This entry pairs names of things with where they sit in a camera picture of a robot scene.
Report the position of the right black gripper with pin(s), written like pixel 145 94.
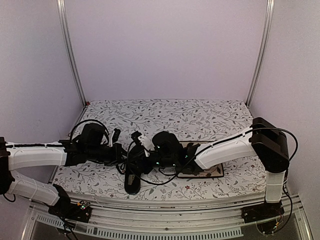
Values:
pixel 143 168

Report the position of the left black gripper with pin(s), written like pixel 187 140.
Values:
pixel 117 158

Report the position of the black canvas shoe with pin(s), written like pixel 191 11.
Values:
pixel 132 182

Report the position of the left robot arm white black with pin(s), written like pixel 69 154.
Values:
pixel 94 144

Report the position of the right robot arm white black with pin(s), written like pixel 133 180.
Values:
pixel 261 139

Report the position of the floral patterned table mat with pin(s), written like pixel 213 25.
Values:
pixel 189 120

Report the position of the floral square plate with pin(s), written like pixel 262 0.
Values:
pixel 192 170

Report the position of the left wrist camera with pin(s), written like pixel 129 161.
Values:
pixel 113 137

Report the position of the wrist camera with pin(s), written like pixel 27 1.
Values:
pixel 113 137
pixel 143 141

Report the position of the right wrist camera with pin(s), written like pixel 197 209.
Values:
pixel 143 141

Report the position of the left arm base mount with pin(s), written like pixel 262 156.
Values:
pixel 80 212

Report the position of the front aluminium rail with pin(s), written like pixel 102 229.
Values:
pixel 205 219

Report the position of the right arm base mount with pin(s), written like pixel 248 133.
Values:
pixel 261 211

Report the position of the right aluminium frame post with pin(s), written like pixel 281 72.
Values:
pixel 267 25

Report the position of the aluminium frame post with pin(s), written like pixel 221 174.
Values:
pixel 267 25
pixel 69 50

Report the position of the left aluminium frame post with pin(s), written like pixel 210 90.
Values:
pixel 69 50

